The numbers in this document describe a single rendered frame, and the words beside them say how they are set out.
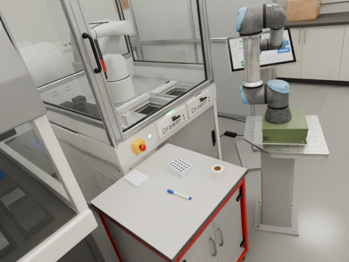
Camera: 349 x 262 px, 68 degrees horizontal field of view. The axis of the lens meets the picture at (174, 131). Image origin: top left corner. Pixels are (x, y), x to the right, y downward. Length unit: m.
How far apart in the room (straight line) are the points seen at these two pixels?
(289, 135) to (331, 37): 2.78
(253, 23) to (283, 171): 0.92
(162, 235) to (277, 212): 1.08
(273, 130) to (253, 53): 0.45
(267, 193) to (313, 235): 0.45
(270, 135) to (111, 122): 0.91
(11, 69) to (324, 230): 2.06
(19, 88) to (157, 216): 0.77
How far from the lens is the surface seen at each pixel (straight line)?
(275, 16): 1.44
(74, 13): 1.30
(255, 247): 2.04
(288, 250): 2.06
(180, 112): 1.78
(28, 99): 0.94
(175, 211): 1.25
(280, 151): 1.56
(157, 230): 1.20
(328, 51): 4.29
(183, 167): 1.42
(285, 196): 1.93
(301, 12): 4.51
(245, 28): 1.45
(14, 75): 0.92
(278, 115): 1.60
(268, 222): 2.13
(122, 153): 1.51
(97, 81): 1.34
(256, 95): 1.56
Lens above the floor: 1.65
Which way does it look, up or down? 29 degrees down
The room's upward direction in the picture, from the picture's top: 11 degrees counter-clockwise
